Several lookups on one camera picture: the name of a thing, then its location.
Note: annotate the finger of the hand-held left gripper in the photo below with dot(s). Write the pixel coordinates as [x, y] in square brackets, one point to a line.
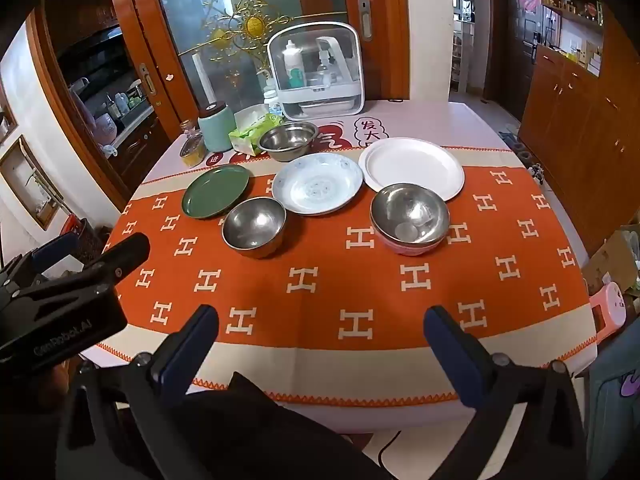
[122, 257]
[52, 251]

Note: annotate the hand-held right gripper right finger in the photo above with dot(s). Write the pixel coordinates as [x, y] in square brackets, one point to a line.
[450, 345]

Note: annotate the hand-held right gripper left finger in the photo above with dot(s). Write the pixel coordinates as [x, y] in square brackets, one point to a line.
[192, 340]

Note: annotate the green plate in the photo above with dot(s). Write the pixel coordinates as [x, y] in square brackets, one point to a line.
[215, 191]

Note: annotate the pink-sided steel bowl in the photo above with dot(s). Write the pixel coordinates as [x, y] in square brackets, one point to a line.
[410, 210]

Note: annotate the plain white plate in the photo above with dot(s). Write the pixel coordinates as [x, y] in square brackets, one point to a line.
[410, 165]

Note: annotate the blue patterned white plate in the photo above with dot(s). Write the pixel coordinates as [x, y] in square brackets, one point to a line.
[317, 185]

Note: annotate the wide-rimmed steel basin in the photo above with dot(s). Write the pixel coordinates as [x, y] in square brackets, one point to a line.
[287, 140]

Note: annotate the red crate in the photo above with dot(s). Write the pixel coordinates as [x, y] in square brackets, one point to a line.
[75, 224]

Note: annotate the person's dark clothing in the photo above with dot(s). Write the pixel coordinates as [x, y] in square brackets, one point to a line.
[260, 425]

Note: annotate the glass jar with yellow contents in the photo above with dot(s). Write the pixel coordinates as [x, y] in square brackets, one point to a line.
[192, 154]

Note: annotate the dimpled steel bowl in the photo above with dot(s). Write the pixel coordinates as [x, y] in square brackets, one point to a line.
[252, 225]

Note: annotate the pink kitchen appliance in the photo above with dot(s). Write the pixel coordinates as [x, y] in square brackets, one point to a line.
[102, 127]

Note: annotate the kitchen counter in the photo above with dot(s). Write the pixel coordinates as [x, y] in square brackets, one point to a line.
[130, 120]

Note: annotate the orange patterned tablecloth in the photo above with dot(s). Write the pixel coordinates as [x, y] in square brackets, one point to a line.
[320, 260]

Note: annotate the mint canister with brown lid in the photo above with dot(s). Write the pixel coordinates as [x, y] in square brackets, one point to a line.
[217, 130]

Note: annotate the pink stool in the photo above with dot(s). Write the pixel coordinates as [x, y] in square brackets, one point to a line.
[607, 305]

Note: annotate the cardboard box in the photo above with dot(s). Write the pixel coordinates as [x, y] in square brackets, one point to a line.
[605, 260]

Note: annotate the teal fabric with purple print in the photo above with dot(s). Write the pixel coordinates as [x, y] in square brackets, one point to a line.
[615, 410]

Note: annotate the green tissue pack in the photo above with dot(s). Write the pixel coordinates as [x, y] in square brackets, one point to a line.
[250, 134]

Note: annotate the white roll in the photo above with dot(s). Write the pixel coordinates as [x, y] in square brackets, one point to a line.
[203, 80]

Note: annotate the small white bottle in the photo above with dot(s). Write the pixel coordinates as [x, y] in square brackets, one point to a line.
[272, 102]

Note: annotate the white printed table mat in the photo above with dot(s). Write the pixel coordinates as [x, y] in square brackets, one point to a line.
[425, 120]

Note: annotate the wooden glass sliding door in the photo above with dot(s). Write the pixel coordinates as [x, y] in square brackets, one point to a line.
[175, 20]

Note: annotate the green bottle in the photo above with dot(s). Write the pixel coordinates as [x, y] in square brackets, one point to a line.
[296, 79]

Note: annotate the white clear-lidded storage box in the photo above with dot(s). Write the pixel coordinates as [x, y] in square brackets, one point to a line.
[347, 101]

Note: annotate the clear bottle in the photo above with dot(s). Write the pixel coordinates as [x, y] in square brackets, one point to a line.
[325, 67]

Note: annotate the dark entrance door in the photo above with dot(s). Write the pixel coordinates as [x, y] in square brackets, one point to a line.
[520, 60]

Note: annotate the wood-framed wall niche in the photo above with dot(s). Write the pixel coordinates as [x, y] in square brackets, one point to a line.
[4, 120]
[30, 180]

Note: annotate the wooden wall cabinet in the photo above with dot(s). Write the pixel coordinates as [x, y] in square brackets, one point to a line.
[575, 110]

